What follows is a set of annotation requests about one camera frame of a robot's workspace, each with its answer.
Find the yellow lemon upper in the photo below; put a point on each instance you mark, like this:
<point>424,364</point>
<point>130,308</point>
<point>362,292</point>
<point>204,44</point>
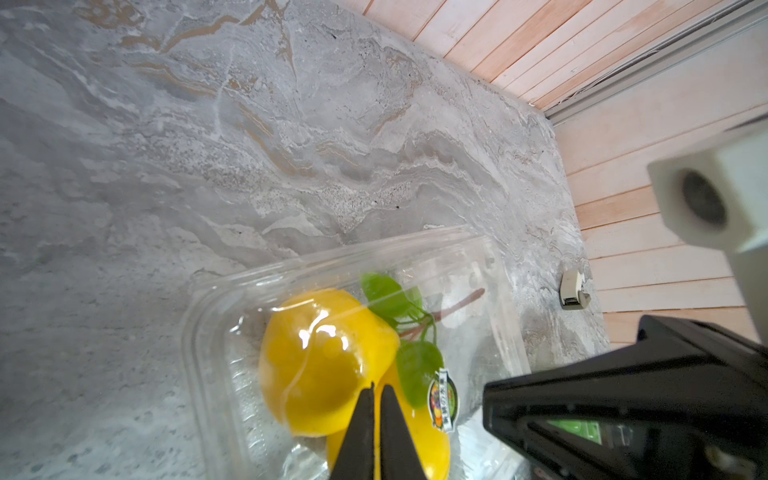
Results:
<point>319,350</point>

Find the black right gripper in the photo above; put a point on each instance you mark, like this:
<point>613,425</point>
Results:
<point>687,400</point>

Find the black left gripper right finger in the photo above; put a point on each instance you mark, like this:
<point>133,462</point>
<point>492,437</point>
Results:
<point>398,456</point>

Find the yellow lemon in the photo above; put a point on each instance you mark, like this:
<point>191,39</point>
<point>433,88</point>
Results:
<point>431,444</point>
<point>319,350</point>

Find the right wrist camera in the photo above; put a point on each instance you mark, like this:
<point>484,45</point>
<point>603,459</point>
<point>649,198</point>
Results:
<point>714,195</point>

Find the round fruit sticker on lemons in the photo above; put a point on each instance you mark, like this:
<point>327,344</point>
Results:
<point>443,401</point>

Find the clear box of lemons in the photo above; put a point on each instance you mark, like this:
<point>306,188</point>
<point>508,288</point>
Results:
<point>445,292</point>

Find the yellow lemon lower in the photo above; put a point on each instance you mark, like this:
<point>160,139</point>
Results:
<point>431,444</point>

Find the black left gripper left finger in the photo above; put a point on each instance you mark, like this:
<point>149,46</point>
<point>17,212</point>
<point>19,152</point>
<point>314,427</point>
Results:
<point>356,457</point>

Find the small brown white object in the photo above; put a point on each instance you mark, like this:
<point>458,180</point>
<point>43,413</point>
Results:
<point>572,293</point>

